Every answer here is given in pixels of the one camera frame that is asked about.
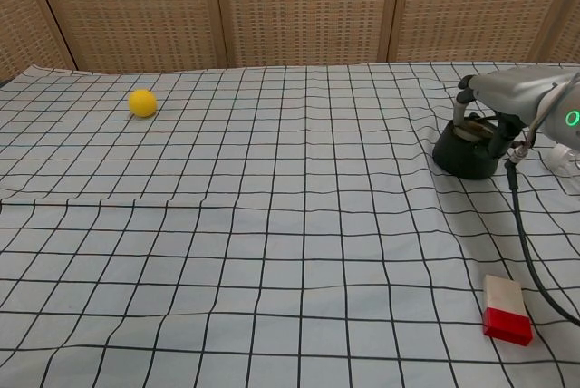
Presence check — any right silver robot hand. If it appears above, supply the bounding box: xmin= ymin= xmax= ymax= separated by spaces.
xmin=454 ymin=65 xmax=580 ymax=160

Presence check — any red and white box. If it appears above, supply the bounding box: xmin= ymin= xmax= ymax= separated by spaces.
xmin=481 ymin=273 xmax=534 ymax=346

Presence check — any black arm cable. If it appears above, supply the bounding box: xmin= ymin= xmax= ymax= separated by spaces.
xmin=505 ymin=133 xmax=580 ymax=330

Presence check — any woven bamboo folding screen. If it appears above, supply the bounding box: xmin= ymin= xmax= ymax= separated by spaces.
xmin=0 ymin=0 xmax=580 ymax=83

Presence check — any yellow foam ball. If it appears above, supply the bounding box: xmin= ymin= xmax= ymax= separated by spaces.
xmin=128 ymin=88 xmax=159 ymax=120

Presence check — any blue checkered tablecloth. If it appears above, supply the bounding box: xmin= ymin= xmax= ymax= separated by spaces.
xmin=0 ymin=61 xmax=580 ymax=388

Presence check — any clear plastic bottle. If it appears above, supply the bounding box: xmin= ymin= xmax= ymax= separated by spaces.
xmin=546 ymin=142 xmax=580 ymax=194

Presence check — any black cast iron teapot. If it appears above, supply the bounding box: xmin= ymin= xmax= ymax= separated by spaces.
xmin=431 ymin=112 xmax=505 ymax=180

